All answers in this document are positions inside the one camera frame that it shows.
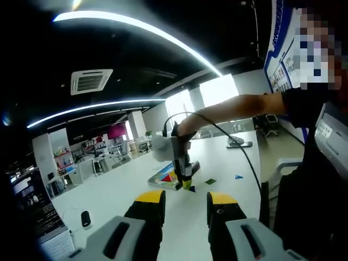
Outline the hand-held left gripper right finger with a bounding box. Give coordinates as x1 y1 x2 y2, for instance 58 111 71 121
206 191 308 261

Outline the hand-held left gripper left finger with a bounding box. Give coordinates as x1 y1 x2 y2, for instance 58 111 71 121
69 189 167 261

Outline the colourful tangram puzzle box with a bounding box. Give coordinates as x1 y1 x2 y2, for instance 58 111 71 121
147 160 191 190

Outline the small black device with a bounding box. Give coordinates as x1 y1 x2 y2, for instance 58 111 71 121
80 210 93 229

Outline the white and black desk device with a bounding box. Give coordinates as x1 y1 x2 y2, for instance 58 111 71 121
226 135 253 149

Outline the pink screen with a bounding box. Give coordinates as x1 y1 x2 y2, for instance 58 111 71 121
107 122 127 140

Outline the person in black shirt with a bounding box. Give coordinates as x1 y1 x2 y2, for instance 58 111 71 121
273 81 348 261

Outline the white chair back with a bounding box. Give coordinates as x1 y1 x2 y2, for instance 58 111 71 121
276 157 304 175

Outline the office chair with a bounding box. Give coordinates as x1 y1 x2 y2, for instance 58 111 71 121
264 114 281 138

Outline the long ceiling light strip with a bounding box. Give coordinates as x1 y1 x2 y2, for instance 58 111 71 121
52 10 224 77
26 98 167 129

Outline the dark display stand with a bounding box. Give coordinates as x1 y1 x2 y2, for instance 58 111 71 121
10 167 65 238

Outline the colourful display shelf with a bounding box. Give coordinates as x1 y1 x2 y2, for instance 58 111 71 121
54 147 76 171

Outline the ceiling air conditioner unit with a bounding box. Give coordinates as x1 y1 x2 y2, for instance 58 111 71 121
70 68 114 96

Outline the white pillar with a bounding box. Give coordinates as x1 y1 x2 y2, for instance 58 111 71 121
32 132 55 191

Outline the white worn device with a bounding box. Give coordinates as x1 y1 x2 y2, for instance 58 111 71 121
314 103 348 177

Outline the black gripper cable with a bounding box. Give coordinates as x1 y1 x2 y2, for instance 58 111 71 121
162 111 270 229

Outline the blue wall poster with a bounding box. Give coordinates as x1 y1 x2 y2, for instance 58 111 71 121
263 0 303 94

